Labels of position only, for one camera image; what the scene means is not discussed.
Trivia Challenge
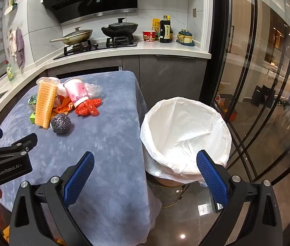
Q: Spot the white tissue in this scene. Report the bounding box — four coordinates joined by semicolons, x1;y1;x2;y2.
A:
56;83;71;98

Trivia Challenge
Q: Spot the green patterned carton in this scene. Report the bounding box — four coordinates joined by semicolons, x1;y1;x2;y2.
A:
28;94;39;113

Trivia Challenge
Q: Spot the green dish soap bottle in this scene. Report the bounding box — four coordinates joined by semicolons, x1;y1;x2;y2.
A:
6;60;15;82

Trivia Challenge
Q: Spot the dark soy sauce bottle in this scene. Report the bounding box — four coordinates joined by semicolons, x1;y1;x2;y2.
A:
159;15;174;44

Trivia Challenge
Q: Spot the black wok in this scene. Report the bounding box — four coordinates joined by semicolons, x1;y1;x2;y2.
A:
101;24;138;38

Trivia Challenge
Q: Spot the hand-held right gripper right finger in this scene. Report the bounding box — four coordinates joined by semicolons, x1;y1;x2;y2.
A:
196;150;284;246

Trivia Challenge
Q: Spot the orange box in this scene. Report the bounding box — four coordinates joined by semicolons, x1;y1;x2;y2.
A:
215;95;238;122

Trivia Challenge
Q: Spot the orange snack wrapper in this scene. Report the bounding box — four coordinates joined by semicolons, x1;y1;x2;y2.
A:
51;96;76;116

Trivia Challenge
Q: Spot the blue-grey plush tablecloth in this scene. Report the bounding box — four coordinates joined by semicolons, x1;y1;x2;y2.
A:
0;70;162;246

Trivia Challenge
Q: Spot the white kitchen countertop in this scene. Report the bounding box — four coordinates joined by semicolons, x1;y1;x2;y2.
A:
0;40;212;123

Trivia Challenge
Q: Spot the clear plastic bag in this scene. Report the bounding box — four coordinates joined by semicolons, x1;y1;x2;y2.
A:
83;82;103;100

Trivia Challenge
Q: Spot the teal condiment jar set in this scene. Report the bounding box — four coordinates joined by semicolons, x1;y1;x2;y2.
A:
176;29;195;47

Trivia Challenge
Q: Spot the beige frying pan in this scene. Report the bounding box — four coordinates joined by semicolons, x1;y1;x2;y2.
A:
50;29;93;45

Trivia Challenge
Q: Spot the red plastic bag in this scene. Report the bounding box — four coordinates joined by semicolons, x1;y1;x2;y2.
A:
75;98;102;117

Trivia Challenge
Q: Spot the black gas stove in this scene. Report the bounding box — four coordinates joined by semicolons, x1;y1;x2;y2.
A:
53;36;138;60

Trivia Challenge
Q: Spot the black paper bag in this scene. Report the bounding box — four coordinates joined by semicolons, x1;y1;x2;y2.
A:
253;84;276;108

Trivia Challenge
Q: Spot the steel wool scrubber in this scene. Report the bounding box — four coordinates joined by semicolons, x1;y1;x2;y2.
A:
51;113;72;134

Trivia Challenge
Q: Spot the pink paper cup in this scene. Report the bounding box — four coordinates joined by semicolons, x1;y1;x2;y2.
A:
63;77;89;108

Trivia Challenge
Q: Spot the glass pan lid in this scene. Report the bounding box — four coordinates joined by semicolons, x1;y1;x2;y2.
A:
63;26;93;38

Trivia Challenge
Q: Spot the metal trash bin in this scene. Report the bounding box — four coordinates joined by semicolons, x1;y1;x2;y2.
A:
146;170;207;208

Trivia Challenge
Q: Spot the black built-in appliance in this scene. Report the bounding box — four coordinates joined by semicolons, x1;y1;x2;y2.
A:
46;65;123;79

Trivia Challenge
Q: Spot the hanging cleaning brush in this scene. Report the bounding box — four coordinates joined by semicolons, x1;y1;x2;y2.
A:
5;0;18;15

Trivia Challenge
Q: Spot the white hanging cloth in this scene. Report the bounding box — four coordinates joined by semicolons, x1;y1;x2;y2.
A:
9;30;18;57

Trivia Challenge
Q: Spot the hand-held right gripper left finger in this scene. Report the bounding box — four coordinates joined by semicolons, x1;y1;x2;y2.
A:
9;151;95;246

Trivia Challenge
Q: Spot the glass sliding door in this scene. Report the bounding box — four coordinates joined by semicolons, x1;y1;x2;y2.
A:
207;0;290;211

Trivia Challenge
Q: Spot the pale orange plastic bag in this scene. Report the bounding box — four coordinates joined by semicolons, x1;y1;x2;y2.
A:
36;76;61;88

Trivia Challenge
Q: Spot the red instant noodle cup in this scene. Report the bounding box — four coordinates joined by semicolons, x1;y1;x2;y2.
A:
142;30;157;42

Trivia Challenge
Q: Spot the white-lined trash bin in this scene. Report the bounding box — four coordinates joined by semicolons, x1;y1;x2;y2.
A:
140;97;233;183

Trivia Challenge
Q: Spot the purple hanging cloth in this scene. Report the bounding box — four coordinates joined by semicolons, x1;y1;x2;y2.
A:
15;28;25;69

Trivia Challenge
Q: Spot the grey kitchen cabinet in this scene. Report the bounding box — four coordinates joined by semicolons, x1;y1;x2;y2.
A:
45;55;208;113

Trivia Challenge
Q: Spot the black wok lid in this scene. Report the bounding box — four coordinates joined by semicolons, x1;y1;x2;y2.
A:
108;18;138;30

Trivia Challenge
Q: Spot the trash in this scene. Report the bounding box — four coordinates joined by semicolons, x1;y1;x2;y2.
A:
35;80;59;129

